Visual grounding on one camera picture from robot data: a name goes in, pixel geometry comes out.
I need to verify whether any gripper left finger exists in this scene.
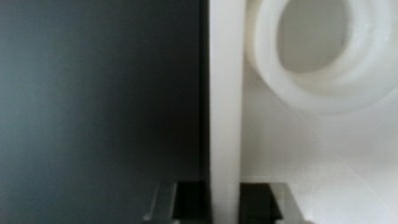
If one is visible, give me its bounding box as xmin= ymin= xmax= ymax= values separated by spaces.
xmin=140 ymin=181 xmax=211 ymax=224

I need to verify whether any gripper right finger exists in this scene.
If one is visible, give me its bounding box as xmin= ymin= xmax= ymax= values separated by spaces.
xmin=238 ymin=183 xmax=309 ymax=224

